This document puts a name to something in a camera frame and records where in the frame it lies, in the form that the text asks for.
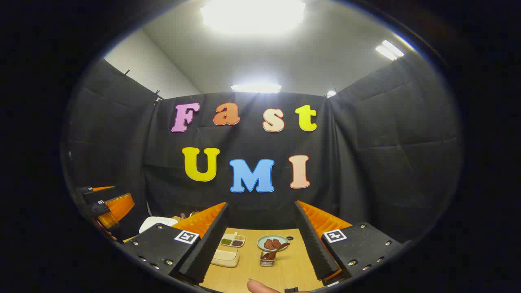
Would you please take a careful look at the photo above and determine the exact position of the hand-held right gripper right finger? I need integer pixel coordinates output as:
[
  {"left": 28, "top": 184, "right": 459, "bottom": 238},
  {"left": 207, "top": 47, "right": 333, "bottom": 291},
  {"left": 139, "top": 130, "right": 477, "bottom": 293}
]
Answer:
[{"left": 294, "top": 200, "right": 410, "bottom": 285}]

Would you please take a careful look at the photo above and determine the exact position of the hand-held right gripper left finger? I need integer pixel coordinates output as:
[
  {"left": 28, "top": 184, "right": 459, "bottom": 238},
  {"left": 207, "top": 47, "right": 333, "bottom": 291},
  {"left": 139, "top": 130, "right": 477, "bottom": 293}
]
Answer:
[{"left": 121, "top": 202, "right": 230, "bottom": 285}]

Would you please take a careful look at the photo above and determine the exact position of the clear box of white rice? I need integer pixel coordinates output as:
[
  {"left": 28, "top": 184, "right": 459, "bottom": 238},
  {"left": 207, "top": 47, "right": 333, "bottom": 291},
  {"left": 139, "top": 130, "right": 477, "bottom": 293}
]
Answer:
[{"left": 210, "top": 246, "right": 240, "bottom": 268}]

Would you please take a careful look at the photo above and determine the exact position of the brown wooden spoon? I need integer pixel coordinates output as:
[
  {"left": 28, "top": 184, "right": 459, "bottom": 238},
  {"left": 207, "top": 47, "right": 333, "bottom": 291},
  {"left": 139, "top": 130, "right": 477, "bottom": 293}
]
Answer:
[{"left": 263, "top": 243, "right": 290, "bottom": 260}]

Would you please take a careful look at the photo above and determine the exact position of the white rice cooker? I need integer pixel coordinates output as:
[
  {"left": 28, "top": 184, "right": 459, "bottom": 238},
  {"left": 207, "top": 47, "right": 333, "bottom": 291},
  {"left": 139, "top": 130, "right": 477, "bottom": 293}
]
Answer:
[{"left": 139, "top": 216, "right": 178, "bottom": 234}]

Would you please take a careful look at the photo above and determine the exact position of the white divided dish of beans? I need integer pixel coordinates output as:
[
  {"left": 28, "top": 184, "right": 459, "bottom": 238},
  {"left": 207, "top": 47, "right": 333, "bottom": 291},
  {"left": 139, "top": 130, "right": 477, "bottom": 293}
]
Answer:
[{"left": 220, "top": 233, "right": 246, "bottom": 247}]

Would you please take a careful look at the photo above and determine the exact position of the pale green plate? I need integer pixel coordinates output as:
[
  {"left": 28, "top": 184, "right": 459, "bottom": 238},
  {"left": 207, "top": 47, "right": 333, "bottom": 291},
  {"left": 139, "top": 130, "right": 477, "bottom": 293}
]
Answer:
[{"left": 257, "top": 235, "right": 290, "bottom": 251}]

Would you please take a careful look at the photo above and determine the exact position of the black backdrop cloth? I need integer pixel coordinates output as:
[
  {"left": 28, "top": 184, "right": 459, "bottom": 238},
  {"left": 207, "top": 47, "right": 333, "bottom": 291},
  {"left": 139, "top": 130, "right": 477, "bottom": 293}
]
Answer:
[{"left": 67, "top": 57, "right": 462, "bottom": 245}]

